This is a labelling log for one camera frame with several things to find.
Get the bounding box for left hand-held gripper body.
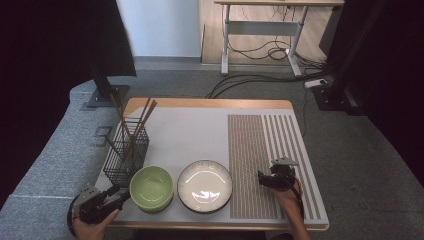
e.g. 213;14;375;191
73;184;116;225

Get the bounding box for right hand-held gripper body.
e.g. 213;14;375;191
267;157;300;192

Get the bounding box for black wire basket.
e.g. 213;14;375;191
103;117;150;192

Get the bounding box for person's left hand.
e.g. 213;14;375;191
71;208;121;240

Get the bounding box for person's right hand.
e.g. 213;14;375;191
270;181;303;215

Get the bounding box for striped placemat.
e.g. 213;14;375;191
227;114;323;221

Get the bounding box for floor outlet cover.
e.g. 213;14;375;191
90;125;114;148

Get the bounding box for light grey table mat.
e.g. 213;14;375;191
82;106;330;231

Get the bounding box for person's dark clothing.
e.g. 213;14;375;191
133;229;294;240

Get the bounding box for black metal stand with base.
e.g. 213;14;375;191
87;56;131;109
311;0;389;117

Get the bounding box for white power strip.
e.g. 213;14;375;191
303;78;329;89

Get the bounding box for black curtain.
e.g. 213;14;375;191
318;0;424;188
0;0;138;209

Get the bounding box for left hand-held gripper cable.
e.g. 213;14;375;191
66;194;81;238

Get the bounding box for hand-held gripper cable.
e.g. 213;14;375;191
66;194;81;238
288;176;306;221

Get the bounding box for right hand-held gripper cable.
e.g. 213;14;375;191
288;176;306;221

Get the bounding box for thin black floor cable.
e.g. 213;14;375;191
300;87;309;138

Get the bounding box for black floor cable bundle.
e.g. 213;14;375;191
204;70;334;100

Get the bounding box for black cable tangle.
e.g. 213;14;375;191
227;39;326;64

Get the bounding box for desk with cables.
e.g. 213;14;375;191
213;0;345;78

